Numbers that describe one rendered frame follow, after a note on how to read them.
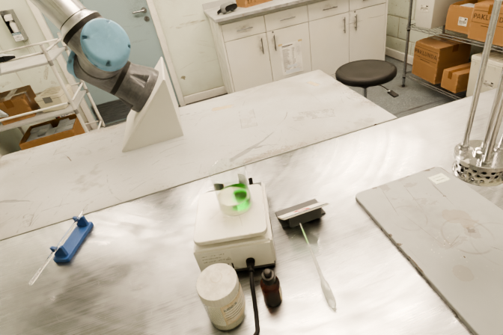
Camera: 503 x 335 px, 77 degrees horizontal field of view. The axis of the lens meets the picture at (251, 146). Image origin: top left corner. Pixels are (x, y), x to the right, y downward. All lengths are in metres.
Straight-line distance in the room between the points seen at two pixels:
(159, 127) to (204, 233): 0.53
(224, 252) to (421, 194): 0.39
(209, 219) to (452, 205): 0.44
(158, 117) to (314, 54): 2.42
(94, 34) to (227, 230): 0.58
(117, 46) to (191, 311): 0.64
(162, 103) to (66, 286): 0.52
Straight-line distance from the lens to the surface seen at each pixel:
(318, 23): 3.18
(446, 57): 3.05
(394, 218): 0.63
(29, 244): 0.87
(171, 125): 0.99
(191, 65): 3.51
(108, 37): 0.89
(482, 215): 0.68
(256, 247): 0.53
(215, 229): 0.53
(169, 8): 3.40
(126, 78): 1.02
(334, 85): 1.16
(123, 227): 0.76
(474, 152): 0.52
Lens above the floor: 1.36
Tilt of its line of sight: 32 degrees down
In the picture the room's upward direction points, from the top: 12 degrees counter-clockwise
